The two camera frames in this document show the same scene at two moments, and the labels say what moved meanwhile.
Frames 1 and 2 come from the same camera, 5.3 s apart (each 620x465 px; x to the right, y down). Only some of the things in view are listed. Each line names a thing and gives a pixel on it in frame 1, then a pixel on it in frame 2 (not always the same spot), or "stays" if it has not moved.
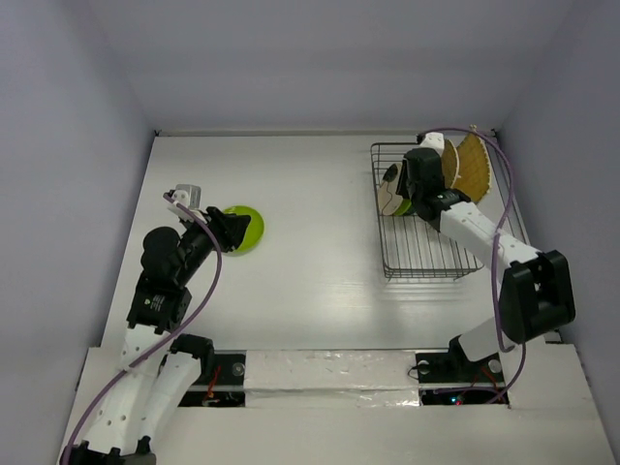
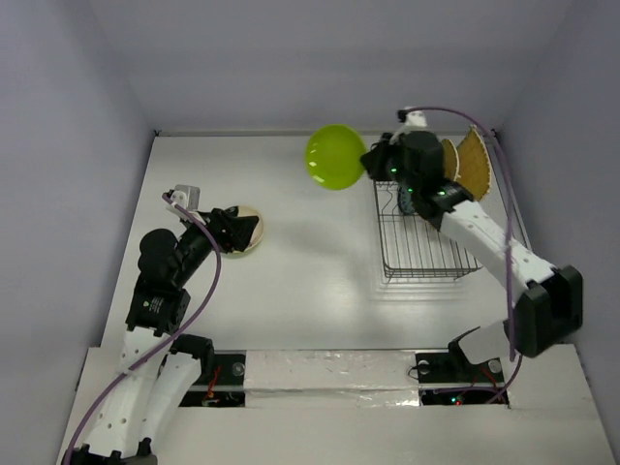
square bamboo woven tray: x=474 y=177 stays
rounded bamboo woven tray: x=449 y=164 stays
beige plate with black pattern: x=388 y=201 -> x=248 y=211
